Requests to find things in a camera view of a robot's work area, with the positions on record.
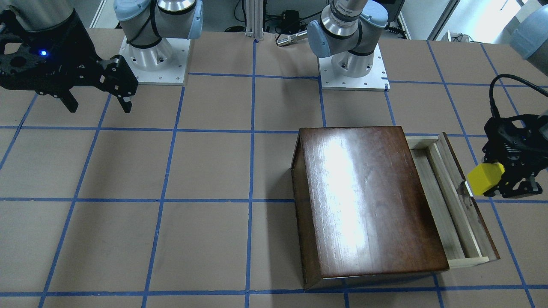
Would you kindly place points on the white drawer handle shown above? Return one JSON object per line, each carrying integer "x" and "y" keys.
{"x": 464, "y": 190}

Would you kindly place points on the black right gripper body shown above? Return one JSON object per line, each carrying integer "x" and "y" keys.
{"x": 76, "y": 46}

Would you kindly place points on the light wooden drawer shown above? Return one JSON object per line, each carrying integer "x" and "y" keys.
{"x": 465, "y": 237}

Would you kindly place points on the black power adapter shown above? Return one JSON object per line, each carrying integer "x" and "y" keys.
{"x": 289, "y": 17}

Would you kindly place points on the aluminium profile post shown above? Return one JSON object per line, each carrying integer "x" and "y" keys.
{"x": 254, "y": 18}

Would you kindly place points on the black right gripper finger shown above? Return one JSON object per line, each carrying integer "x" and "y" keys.
{"x": 68, "y": 100}
{"x": 125, "y": 102}

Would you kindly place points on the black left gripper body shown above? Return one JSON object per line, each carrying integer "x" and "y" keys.
{"x": 525, "y": 185}

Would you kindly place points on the yellow block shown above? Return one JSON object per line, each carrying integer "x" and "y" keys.
{"x": 484, "y": 177}

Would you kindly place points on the dark wooden drawer cabinet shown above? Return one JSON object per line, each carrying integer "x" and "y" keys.
{"x": 361, "y": 210}

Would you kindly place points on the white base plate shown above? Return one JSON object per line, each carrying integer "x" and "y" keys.
{"x": 346, "y": 71}
{"x": 164, "y": 64}

